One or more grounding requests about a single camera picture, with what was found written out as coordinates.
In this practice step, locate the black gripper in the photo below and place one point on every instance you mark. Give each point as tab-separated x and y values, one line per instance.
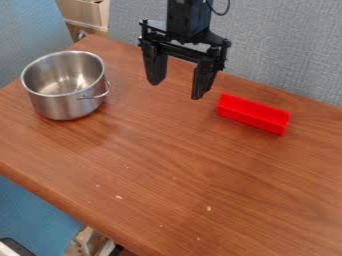
184	36

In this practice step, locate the red plastic block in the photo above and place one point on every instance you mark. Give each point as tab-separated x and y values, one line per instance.
254	113

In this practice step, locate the stainless steel pot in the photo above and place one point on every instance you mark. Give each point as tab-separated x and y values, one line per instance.
66	83

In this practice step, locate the black and white floor object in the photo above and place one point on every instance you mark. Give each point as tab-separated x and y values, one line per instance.
13	248

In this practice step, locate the white table leg frame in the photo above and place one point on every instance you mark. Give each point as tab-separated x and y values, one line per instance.
90	243

